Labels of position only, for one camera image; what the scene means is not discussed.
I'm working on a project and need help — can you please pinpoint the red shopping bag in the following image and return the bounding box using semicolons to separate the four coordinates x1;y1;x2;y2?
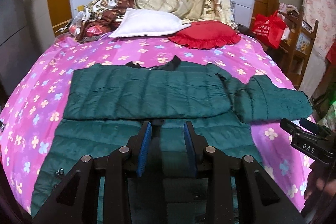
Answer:
252;10;286;49

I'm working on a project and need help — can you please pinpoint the dark green puffer jacket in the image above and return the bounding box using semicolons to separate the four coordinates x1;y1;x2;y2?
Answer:
33;59;313;223

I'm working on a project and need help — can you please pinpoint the wooden shelf rack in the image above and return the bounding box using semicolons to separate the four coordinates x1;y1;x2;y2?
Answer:
276;7;319;89

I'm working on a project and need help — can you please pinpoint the brown floral bedding pile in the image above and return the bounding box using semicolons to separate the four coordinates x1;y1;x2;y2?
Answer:
58;0;135;43

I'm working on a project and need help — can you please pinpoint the red ruffled cushion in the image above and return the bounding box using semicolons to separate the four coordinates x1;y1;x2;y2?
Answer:
168;20;241;50

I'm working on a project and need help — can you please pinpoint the white pillow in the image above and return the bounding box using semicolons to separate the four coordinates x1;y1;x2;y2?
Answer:
108;8;191;38

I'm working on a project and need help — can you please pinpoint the grey wardrobe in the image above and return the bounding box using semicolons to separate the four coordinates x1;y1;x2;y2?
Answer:
1;0;55;96

